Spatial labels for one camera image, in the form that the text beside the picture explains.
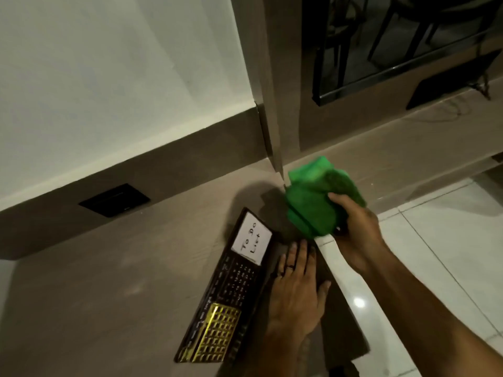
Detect person's left forearm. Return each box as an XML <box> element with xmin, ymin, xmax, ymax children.
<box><xmin>236</xmin><ymin>328</ymin><xmax>313</xmax><ymax>377</ymax></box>

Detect person's left hand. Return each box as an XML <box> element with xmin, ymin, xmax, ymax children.
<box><xmin>267</xmin><ymin>239</ymin><xmax>332</xmax><ymax>344</ymax></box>

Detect green cleaning cloth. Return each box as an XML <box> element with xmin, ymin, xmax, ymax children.
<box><xmin>285</xmin><ymin>156</ymin><xmax>368</xmax><ymax>238</ymax></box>

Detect thin dark cable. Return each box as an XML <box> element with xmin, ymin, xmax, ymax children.
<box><xmin>405</xmin><ymin>83</ymin><xmax>492</xmax><ymax>123</ymax></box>

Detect flat black device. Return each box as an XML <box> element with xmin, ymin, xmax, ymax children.
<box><xmin>406</xmin><ymin>49</ymin><xmax>502</xmax><ymax>110</ymax></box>

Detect black gold notebook white label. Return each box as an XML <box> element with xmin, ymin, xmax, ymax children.
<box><xmin>174</xmin><ymin>207</ymin><xmax>274</xmax><ymax>364</ymax></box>

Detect person's right hand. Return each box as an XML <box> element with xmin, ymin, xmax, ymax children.
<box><xmin>328</xmin><ymin>192</ymin><xmax>388</xmax><ymax>274</ymax></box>

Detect person's right forearm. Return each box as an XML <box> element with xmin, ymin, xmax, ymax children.
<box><xmin>354</xmin><ymin>247</ymin><xmax>503</xmax><ymax>377</ymax></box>

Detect black wall socket panel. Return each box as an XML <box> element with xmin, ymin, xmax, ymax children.
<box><xmin>78</xmin><ymin>184</ymin><xmax>151</xmax><ymax>219</ymax></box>

